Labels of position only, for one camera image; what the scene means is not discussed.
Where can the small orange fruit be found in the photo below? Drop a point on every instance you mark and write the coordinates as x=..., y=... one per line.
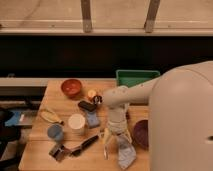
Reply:
x=91, y=93

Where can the blue cup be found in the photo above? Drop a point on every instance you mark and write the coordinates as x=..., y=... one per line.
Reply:
x=55, y=132

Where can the purple bowl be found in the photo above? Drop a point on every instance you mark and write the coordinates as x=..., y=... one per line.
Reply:
x=140, y=134

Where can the red bowl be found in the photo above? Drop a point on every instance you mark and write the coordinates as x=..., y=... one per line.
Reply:
x=71, y=88

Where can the white cup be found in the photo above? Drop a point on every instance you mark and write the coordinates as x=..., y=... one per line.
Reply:
x=77, y=123

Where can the black chair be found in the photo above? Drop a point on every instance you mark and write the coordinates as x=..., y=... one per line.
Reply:
x=7, y=134

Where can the blue sponge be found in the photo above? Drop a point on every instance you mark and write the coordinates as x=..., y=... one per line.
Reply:
x=92, y=119

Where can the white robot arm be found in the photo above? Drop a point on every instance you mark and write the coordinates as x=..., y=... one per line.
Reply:
x=180, y=124

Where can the light blue towel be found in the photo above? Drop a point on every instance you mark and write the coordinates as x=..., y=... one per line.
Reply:
x=126, y=152

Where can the yellow banana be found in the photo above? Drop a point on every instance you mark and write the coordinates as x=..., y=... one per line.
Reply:
x=50, y=116

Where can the black handled spatula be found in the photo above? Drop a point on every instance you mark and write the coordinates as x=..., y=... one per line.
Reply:
x=84, y=145

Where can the green plastic tray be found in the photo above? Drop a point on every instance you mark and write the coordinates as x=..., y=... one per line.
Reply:
x=131, y=78

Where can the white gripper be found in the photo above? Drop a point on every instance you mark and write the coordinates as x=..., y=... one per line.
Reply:
x=116, y=124

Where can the blue object on shelf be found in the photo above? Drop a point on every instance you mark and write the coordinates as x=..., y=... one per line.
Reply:
x=17, y=118

